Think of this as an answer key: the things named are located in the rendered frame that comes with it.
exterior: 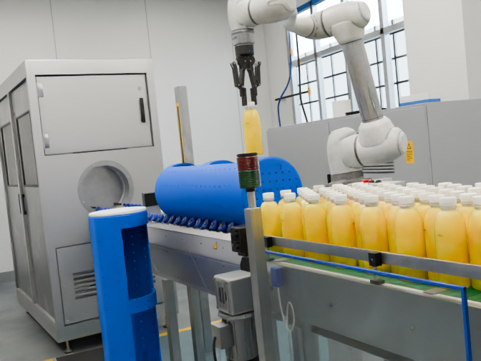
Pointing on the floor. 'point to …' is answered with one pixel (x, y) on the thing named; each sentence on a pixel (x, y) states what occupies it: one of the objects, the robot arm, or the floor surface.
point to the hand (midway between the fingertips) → (248, 97)
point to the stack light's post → (260, 284)
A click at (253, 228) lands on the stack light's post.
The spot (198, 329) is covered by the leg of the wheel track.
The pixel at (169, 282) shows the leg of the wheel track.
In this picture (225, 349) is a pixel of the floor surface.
